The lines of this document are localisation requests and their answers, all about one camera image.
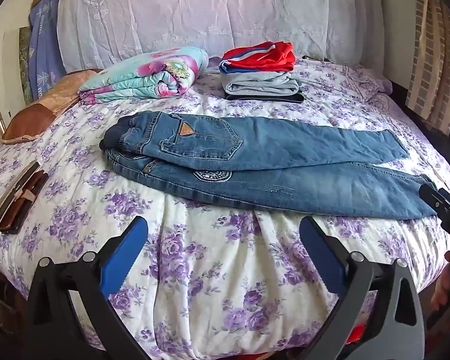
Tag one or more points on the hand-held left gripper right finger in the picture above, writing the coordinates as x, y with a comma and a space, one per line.
322, 257

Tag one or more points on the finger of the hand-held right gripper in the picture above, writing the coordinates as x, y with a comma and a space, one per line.
429, 195

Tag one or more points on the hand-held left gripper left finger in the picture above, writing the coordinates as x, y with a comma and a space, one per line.
125, 253

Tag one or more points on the blue denim pants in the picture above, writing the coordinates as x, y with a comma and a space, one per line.
270, 157

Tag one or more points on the folded grey pants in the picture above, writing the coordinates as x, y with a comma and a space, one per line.
258, 82

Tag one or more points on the person's right hand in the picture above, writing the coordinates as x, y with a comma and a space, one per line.
444, 285

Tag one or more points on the purple floral bedspread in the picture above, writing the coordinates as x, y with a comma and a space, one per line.
210, 270

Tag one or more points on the brown leather wallet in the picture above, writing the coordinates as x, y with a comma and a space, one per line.
28, 202

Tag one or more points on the tan flat case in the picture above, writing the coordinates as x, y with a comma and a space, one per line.
11, 195

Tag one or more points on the lavender floral pillow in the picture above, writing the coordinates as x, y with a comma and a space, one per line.
367, 80

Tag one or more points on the beige striped curtain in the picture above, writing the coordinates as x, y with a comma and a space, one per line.
431, 63

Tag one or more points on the brown satin pillow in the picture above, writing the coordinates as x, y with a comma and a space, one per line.
45, 108

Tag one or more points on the folded black garment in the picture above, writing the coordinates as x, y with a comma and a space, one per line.
270, 98

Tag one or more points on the folded teal pink floral quilt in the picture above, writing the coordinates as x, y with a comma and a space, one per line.
150, 75

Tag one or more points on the folded red striped garment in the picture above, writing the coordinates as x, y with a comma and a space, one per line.
262, 56

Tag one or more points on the blue hanging cloth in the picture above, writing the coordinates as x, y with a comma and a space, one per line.
45, 45

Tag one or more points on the dark wall picture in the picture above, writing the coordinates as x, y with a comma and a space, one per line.
24, 56

